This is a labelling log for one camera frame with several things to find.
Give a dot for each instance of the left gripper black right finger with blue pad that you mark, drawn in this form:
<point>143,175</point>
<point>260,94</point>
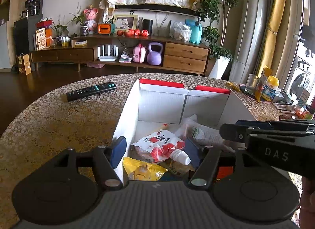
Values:
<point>204,161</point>

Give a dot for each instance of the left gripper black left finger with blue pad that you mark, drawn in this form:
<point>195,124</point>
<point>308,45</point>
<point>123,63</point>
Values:
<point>105,160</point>

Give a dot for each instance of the grey white snack bag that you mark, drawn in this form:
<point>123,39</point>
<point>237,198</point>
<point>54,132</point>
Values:
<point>202,135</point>

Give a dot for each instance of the yellow snack bag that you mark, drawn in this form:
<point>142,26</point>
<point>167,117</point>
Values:
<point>142,171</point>

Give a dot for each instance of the white red spout pouch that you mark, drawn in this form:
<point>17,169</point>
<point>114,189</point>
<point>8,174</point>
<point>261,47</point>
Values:
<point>160,146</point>

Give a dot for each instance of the person right hand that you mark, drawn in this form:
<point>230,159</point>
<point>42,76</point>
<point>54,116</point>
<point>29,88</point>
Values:
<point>307,203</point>

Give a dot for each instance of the yellow lid wipes canister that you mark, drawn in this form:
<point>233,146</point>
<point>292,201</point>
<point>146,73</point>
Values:
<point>270,88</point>

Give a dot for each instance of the white cardboard box red rim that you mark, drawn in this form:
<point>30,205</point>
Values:
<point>152,102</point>

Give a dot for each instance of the black TV remote control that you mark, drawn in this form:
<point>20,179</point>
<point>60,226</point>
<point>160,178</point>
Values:
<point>90,91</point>

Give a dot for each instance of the clear drinking glass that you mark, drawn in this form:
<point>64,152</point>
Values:
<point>251,84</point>

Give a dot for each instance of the white wifi router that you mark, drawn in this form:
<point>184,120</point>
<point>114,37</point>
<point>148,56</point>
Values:
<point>107,52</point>

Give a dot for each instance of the purple kettlebell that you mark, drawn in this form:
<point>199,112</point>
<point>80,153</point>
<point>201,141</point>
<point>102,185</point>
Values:
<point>154,58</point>

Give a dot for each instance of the teal spray bottle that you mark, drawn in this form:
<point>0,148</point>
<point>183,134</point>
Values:
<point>196,29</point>

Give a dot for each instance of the potted green tree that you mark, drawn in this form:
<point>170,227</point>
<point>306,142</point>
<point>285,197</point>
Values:
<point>215,14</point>

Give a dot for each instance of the yellow curtain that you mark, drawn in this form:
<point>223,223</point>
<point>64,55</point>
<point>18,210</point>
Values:
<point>270,38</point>

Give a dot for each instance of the orange retro radio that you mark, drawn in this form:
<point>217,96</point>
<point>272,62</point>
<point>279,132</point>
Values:
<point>106,28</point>

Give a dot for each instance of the framed photo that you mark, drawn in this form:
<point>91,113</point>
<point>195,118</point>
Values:
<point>125,21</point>

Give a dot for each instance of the black speaker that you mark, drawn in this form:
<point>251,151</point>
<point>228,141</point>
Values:
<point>147,25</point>

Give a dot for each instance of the pink plush doll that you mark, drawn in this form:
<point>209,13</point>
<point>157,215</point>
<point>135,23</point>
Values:
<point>91,14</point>

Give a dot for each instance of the black cabinet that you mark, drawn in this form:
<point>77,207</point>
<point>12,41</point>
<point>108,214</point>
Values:
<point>25,28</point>

